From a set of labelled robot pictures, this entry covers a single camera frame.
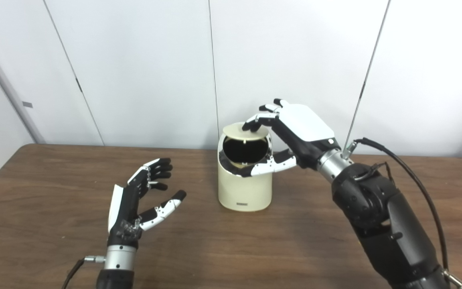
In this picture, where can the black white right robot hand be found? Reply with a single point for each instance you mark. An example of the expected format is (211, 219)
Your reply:
(305, 128)

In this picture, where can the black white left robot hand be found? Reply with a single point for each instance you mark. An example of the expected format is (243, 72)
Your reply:
(124, 212)

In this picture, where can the cream round bin lid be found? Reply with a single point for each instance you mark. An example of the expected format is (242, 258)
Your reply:
(237, 131)

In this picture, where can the black bin liner bag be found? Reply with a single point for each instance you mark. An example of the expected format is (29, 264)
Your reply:
(245, 150)

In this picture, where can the cream-colored bin body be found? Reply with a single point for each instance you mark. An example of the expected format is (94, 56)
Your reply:
(245, 190)

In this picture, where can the black panel seam clip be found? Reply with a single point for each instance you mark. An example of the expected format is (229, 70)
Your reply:
(78, 85)

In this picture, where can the grey wall corner post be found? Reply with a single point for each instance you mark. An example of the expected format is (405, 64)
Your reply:
(6, 88)

